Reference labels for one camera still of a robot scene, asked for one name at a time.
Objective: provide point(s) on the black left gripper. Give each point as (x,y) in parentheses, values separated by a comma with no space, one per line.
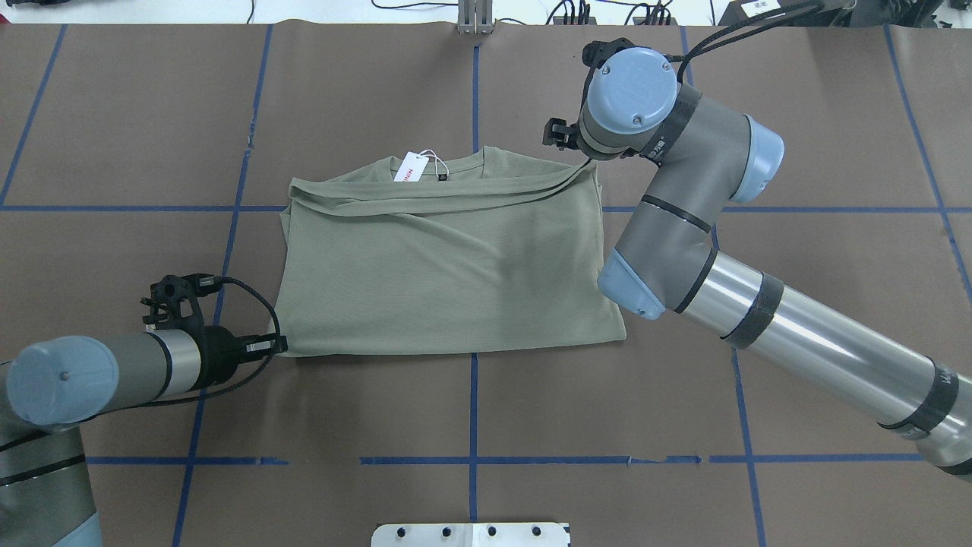
(219,356)

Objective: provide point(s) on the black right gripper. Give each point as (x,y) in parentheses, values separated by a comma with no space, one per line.
(586,162)

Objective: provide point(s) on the olive green long-sleeve shirt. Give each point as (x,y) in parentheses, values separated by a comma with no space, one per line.
(503,254)

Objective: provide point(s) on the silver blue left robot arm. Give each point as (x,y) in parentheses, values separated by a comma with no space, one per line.
(51,388)

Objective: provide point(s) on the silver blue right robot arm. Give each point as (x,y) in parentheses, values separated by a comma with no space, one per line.
(708,155)

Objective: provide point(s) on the white red shirt hang tag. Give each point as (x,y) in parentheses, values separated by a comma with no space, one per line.
(411,168)

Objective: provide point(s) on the aluminium frame post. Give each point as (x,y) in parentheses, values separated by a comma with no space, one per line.
(475,17)

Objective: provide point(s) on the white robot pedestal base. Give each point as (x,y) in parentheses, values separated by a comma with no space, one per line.
(473,534)

